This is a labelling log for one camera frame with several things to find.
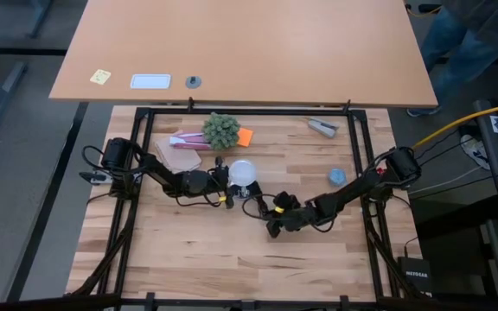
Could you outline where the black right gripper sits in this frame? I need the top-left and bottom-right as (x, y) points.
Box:
(266, 191), (319, 239)

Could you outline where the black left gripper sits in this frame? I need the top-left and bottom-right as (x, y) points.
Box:
(205, 155), (236, 211)

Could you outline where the white lightbulb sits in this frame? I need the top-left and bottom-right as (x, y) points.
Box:
(227, 159), (258, 187)

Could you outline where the chrome lamp socket base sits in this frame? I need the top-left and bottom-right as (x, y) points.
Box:
(231, 181), (263, 200)

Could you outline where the black lamp power cable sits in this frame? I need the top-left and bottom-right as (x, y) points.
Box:
(241, 193), (278, 222)

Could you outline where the orange sticky note pad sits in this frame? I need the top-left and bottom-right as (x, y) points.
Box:
(236, 127), (254, 147)

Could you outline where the green potted plant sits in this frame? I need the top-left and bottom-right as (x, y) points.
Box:
(201, 111), (241, 151)

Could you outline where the brown notebook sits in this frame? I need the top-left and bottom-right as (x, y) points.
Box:
(153, 129), (203, 174)

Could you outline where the pink stapler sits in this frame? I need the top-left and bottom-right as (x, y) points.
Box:
(169, 131), (212, 151)

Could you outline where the small blue ball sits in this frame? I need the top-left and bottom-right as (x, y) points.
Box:
(328, 168), (348, 187)

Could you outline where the grey stapler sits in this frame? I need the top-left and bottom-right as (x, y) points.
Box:
(308, 117), (340, 139)

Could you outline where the white card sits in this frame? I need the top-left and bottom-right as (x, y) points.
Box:
(130, 73), (173, 91)

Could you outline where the orange-brown desk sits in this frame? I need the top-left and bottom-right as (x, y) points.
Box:
(48, 0), (439, 108)

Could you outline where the black network router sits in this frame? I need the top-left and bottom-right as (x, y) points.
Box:
(397, 256), (432, 297)

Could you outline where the yellow sticky note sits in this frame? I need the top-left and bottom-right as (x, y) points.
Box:
(89, 68), (112, 86)

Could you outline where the person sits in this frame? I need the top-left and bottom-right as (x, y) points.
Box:
(406, 0), (498, 172)

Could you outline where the black metal table frame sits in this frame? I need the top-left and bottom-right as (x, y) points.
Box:
(65, 98), (431, 311)

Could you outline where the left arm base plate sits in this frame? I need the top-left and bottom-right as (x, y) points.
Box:
(79, 170), (114, 186)

